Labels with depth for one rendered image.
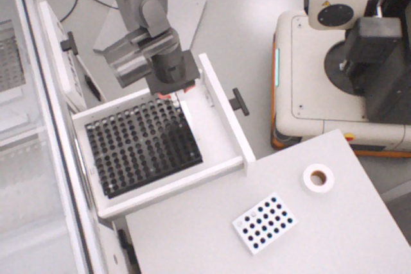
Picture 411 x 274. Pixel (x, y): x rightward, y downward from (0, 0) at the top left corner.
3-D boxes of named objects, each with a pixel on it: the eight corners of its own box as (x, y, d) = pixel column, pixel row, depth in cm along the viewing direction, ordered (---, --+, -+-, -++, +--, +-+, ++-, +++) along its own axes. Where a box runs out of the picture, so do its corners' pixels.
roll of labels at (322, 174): (328, 199, 91) (332, 196, 87) (298, 193, 92) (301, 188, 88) (331, 171, 94) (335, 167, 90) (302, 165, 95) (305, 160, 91)
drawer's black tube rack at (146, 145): (178, 103, 95) (175, 90, 89) (204, 165, 88) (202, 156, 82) (93, 135, 93) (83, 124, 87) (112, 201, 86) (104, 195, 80)
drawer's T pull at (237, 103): (236, 88, 89) (236, 86, 87) (250, 115, 86) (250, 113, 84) (222, 94, 88) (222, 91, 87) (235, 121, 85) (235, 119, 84)
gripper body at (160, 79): (201, 80, 74) (199, 60, 67) (151, 97, 73) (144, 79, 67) (191, 53, 77) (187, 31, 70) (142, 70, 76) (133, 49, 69)
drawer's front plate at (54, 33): (62, 25, 109) (45, -1, 99) (87, 110, 98) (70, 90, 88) (56, 28, 109) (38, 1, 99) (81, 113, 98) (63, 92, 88)
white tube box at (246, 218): (273, 195, 92) (275, 191, 89) (296, 224, 89) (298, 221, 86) (231, 224, 90) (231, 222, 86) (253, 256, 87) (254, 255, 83)
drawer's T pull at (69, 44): (72, 33, 98) (70, 29, 97) (79, 55, 95) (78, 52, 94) (59, 37, 98) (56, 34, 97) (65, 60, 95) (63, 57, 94)
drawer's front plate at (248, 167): (207, 75, 100) (204, 51, 90) (253, 174, 89) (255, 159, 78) (200, 77, 100) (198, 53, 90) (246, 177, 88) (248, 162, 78)
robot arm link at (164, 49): (185, 40, 62) (167, 16, 64) (148, 60, 61) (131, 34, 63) (188, 62, 69) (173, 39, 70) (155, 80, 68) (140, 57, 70)
